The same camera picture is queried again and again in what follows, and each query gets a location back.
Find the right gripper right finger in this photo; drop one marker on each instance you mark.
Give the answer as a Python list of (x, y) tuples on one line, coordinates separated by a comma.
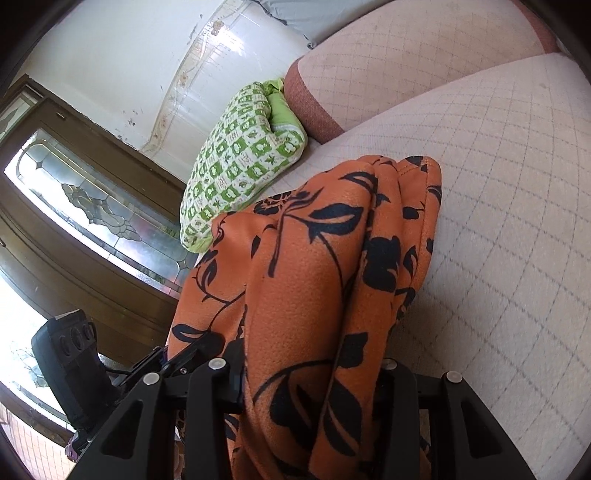
[(442, 420)]

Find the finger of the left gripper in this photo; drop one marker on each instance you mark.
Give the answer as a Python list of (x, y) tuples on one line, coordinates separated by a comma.
[(195, 354)]

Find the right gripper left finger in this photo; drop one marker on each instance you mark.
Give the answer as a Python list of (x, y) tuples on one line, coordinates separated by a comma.
[(137, 440)]

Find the orange black floral blouse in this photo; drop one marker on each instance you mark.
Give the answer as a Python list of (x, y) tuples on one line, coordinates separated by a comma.
[(312, 281)]

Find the dark wooden glass door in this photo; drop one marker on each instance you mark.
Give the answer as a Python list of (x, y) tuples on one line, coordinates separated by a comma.
[(87, 223)]

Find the green white checkered pillow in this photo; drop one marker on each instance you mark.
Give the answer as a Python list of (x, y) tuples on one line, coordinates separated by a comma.
[(257, 138)]

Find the grey pillow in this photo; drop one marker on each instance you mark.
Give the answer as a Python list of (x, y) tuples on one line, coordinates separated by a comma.
[(316, 20)]

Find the pink bolster cushion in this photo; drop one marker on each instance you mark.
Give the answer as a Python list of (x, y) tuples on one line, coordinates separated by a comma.
[(402, 50)]

